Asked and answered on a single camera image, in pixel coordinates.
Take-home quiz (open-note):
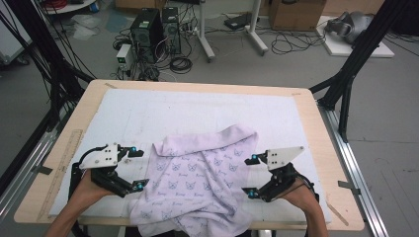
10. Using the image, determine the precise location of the white floor board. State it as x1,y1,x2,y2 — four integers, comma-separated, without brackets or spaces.
315,14,395,58

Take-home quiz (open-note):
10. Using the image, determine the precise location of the lilac printed towel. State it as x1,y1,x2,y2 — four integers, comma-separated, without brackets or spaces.
127,123,260,237

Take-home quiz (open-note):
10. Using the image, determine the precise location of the large black computer tower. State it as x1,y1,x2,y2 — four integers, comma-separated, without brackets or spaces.
129,8,166,63

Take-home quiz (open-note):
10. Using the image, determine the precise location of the grey backpack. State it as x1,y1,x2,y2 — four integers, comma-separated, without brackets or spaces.
324,10,375,45

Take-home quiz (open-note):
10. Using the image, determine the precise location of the right hand-held gripper cable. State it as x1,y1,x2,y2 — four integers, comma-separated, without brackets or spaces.
280,171,321,204

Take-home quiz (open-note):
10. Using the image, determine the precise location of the clear plastic bag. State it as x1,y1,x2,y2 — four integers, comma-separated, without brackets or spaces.
70,14,102,40

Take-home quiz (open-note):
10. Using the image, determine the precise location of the slim black computer tower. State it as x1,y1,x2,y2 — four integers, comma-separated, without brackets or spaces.
161,6,182,55

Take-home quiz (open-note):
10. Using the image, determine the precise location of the brown cardboard box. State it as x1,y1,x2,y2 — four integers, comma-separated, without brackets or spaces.
268,0,327,33

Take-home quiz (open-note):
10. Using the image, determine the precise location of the white grid mat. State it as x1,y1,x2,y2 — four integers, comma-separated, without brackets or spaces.
48,88,333,225

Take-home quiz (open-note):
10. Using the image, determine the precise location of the aluminium rail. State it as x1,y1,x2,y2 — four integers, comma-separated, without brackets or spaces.
317,102,391,237
0,108,72,225

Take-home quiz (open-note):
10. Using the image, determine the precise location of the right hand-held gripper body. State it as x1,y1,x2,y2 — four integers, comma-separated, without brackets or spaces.
258,146,305,203

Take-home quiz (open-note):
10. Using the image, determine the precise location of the white cabinet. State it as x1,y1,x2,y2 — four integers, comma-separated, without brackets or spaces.
0,13,33,65

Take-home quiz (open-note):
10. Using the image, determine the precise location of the round white table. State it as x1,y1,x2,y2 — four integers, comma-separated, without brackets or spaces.
42,0,97,15

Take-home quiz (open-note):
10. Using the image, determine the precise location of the person's left hand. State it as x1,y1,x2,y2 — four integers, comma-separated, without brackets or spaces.
70,169,115,206

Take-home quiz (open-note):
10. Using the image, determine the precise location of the white stand leg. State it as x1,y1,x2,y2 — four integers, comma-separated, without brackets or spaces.
245,0,270,56
197,0,216,63

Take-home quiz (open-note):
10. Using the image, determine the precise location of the black metal frame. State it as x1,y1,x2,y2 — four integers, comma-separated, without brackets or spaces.
308,0,414,143
0,0,97,132

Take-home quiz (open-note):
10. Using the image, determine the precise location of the wooden ruler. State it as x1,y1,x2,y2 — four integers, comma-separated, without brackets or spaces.
37,128,84,222

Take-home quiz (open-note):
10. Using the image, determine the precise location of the loose black floor cable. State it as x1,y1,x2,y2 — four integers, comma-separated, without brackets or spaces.
270,31,327,55

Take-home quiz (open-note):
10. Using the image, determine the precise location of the black flat device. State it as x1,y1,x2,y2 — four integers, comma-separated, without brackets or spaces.
223,12,253,31

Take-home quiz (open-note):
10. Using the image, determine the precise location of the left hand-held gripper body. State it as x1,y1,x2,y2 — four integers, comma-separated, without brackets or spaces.
78,142,136,199

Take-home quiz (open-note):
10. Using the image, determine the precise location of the coiled black cable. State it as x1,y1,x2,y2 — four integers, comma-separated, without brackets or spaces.
169,56,194,75

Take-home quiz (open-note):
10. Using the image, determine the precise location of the white box with green display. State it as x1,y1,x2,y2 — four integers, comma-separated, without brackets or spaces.
116,43,134,71

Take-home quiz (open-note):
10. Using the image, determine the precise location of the red cable bundle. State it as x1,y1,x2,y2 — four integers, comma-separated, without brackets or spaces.
45,0,68,9

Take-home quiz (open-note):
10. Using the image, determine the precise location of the person's right hand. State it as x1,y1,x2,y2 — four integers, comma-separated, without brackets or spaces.
280,178,319,213

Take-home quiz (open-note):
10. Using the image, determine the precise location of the grey metal bracket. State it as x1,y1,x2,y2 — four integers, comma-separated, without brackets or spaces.
338,180,362,196
31,166,53,176

